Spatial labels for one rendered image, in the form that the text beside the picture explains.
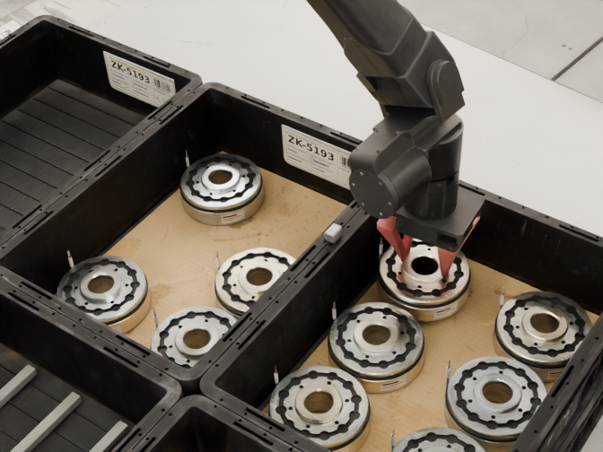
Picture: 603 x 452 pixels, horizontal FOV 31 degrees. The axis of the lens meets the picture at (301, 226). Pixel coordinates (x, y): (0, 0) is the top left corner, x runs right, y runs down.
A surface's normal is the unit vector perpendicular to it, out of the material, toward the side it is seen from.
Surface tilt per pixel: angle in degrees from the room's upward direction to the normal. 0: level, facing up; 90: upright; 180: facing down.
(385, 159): 68
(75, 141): 0
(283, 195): 0
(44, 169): 0
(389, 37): 57
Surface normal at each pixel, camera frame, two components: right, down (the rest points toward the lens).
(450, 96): 0.66, 0.13
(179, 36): -0.04, -0.72
